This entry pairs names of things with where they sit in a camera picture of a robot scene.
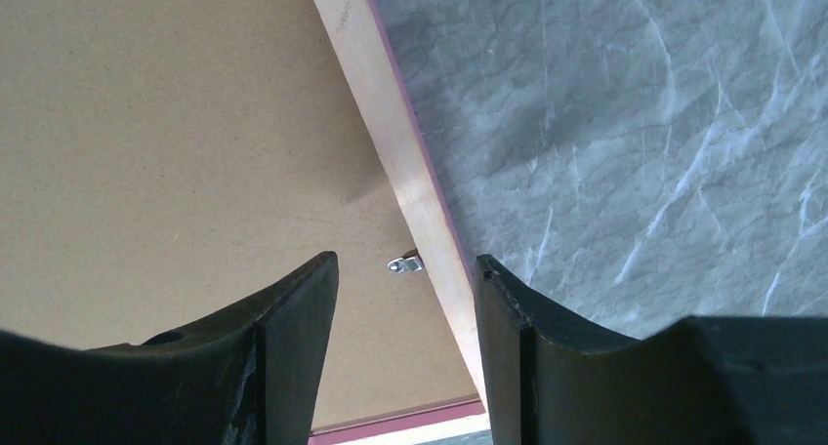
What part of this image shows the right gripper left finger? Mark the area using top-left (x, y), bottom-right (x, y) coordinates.
top-left (1, 251), bottom-right (339, 444)

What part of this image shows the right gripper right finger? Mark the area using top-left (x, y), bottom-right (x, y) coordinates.
top-left (475, 255), bottom-right (827, 444)

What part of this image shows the brown backing board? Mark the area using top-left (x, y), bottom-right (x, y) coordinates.
top-left (1, 0), bottom-right (476, 428)

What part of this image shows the pink picture frame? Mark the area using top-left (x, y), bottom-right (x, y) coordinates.
top-left (313, 0), bottom-right (489, 444)

